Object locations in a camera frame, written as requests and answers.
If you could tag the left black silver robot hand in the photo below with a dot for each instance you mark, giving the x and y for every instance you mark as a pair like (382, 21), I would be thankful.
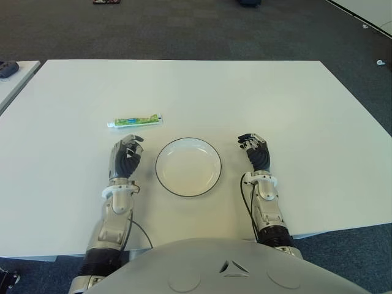
(122, 159)

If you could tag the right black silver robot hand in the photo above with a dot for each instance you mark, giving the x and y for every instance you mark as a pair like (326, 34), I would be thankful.
(260, 156)

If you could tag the green white toothpaste tube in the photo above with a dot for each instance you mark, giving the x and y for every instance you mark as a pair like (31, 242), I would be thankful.
(134, 120)

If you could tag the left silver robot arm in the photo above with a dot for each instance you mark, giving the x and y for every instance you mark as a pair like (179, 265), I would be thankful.
(118, 199)

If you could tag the white plate with black rim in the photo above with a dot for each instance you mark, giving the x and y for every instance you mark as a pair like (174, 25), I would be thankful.
(188, 171)

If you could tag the grey robot torso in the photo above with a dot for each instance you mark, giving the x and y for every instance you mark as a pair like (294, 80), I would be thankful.
(214, 269)

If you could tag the white side table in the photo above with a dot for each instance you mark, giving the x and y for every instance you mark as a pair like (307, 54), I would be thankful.
(18, 79)

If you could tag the dark game controller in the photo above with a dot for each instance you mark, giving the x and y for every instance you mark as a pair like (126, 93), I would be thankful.
(7, 69)

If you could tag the dark blue floor object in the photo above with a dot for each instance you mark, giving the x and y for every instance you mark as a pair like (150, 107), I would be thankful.
(249, 2)

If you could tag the red dark flat floor object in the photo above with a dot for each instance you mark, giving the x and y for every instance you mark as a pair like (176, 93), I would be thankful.
(105, 1)

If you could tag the black device on floor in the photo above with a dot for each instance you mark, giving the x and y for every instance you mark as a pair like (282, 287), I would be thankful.
(7, 278)

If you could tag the white table with black edge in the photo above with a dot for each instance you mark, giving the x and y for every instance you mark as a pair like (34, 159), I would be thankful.
(367, 12)

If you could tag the grey table frame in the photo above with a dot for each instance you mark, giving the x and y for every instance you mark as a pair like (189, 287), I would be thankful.
(134, 254)

